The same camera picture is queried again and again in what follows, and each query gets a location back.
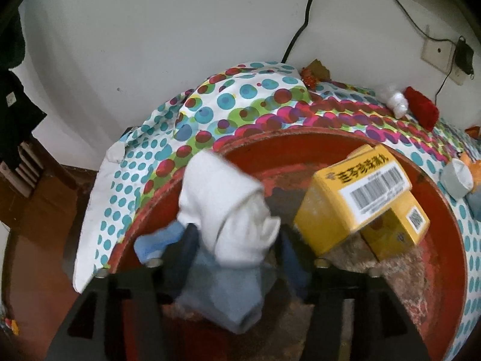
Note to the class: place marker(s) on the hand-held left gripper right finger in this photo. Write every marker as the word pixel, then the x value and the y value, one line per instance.
pixel 292 267

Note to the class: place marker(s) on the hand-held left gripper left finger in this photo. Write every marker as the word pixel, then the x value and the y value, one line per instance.
pixel 188 255

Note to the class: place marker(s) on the light blue sock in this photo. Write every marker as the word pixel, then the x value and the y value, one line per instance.
pixel 221 293

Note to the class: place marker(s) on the white sock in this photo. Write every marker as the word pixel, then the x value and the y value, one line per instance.
pixel 456 178
pixel 229 210

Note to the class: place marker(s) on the large yellow box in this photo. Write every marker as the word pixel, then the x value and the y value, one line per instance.
pixel 330 210

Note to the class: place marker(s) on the small yellow box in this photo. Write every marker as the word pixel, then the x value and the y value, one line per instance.
pixel 398 233

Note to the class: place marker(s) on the round red basin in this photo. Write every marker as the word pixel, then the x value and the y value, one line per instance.
pixel 432 270

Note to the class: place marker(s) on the polka dot tablecloth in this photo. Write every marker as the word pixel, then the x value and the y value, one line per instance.
pixel 244 94

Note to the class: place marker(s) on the rolled white sock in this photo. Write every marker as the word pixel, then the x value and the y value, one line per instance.
pixel 456 178

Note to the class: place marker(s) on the red glitter ornament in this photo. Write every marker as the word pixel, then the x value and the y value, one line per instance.
pixel 309 79

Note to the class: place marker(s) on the small colourful toy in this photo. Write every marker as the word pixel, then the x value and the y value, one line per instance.
pixel 11 325

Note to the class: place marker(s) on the white sock ball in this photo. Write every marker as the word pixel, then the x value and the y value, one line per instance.
pixel 394 101

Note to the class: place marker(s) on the rolled red sock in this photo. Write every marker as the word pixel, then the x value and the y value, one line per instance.
pixel 422 107

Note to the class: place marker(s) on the orange cloth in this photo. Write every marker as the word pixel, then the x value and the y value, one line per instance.
pixel 474 169

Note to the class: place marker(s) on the small red object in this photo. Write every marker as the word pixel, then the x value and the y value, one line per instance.
pixel 474 132

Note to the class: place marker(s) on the dark clothing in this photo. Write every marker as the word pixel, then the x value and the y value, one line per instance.
pixel 17 101

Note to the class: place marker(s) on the black plug adapter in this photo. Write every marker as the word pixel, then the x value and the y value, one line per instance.
pixel 464 56

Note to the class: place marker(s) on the white wall socket plate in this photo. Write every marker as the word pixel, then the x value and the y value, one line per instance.
pixel 437 52

